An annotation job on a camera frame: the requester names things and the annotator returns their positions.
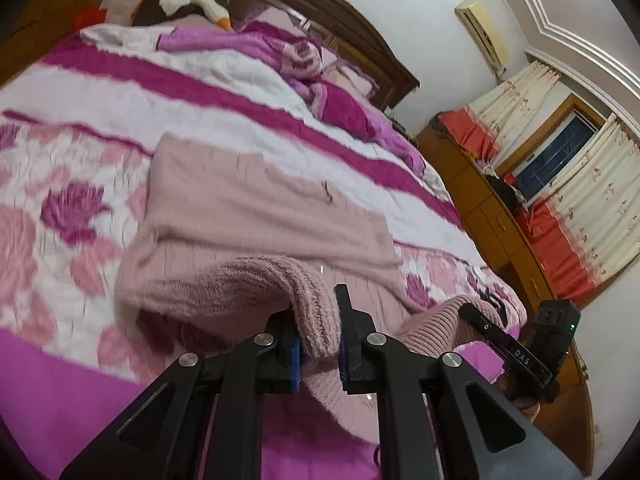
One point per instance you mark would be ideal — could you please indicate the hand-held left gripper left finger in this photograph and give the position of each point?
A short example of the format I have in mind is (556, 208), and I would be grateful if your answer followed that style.
(295, 360)

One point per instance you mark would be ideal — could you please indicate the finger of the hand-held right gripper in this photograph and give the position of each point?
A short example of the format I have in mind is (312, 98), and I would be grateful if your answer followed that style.
(500, 340)

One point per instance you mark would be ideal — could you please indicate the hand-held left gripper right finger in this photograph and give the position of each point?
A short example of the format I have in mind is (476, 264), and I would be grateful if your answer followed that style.
(344, 357)

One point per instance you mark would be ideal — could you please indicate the pink knitted sweater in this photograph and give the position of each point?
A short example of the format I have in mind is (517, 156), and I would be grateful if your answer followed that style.
(250, 220)

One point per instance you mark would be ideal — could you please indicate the pile of clothes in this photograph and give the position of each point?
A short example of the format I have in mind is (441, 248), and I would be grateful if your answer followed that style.
(505, 185)

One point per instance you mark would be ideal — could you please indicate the long wooden cabinet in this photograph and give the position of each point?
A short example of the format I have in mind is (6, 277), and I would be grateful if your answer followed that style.
(490, 220)

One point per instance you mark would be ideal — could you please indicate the cream and orange curtain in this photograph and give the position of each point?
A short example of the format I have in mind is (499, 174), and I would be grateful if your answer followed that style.
(600, 200)
(505, 110)

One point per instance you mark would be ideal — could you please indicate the window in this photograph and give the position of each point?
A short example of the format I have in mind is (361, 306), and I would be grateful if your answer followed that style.
(555, 155)

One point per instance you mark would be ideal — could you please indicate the crumpled purple fleece blanket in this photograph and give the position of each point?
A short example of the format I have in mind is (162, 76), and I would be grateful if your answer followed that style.
(350, 110)

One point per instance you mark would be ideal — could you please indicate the pink pillow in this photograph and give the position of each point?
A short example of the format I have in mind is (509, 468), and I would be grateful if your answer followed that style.
(350, 77)

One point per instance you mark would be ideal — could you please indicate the floral pink bed quilt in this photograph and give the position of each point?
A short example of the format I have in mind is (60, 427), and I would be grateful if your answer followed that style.
(100, 110)

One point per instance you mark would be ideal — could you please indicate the dark wooden headboard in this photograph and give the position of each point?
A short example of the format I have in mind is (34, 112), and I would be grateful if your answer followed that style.
(350, 35)

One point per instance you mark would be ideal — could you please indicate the red object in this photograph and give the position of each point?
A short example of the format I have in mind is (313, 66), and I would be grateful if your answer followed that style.
(90, 17)

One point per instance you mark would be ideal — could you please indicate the wall air conditioner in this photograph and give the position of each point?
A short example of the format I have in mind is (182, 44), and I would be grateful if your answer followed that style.
(482, 30)

